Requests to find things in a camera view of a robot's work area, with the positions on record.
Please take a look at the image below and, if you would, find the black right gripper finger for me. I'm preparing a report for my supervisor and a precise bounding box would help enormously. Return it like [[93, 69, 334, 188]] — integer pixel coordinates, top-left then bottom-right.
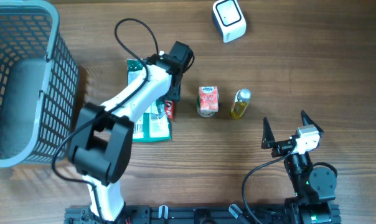
[[301, 110, 324, 136], [261, 117, 275, 149]]

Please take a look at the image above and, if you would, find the red Nescafe sachet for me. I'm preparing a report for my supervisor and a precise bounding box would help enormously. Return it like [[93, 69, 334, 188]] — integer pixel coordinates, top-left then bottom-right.
[[165, 100, 174, 121]]

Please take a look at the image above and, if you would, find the orange Kleenex tissue pack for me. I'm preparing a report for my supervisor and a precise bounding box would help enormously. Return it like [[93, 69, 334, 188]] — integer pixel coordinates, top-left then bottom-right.
[[198, 86, 219, 113]]

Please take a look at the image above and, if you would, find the green 3M gloves package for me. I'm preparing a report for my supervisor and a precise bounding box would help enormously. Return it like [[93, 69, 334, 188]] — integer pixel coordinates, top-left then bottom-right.
[[126, 58, 172, 143]]

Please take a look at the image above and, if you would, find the yellow dish soap bottle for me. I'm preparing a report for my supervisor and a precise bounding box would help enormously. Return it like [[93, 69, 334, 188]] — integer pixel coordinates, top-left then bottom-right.
[[230, 88, 251, 119]]

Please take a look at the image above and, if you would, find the green lidded jar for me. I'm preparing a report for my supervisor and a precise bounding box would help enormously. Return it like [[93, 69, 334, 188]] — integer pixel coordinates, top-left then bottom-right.
[[197, 96, 215, 118]]

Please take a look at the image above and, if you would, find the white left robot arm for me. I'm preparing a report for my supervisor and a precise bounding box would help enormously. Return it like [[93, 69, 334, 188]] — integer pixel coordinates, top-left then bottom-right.
[[68, 52, 195, 223]]

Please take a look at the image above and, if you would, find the white barcode scanner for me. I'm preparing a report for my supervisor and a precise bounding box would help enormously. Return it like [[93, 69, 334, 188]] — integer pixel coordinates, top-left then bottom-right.
[[212, 0, 247, 43]]

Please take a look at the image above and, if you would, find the grey plastic shopping basket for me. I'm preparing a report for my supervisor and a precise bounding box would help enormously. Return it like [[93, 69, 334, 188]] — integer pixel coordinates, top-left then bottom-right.
[[0, 1, 79, 168]]

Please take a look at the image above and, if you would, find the black right camera cable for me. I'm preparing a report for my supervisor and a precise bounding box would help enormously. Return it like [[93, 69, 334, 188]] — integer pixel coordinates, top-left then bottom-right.
[[241, 146, 298, 224]]

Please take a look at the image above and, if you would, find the black camera cable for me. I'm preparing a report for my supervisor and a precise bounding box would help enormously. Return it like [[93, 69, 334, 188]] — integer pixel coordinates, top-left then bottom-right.
[[50, 17, 195, 224], [241, 146, 298, 224]]

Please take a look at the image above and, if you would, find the black left camera cable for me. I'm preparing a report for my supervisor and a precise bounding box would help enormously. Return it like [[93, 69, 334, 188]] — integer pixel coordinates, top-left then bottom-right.
[[50, 17, 195, 224]]

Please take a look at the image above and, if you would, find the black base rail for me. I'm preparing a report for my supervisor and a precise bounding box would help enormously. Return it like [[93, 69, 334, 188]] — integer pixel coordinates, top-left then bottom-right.
[[64, 203, 342, 224]]

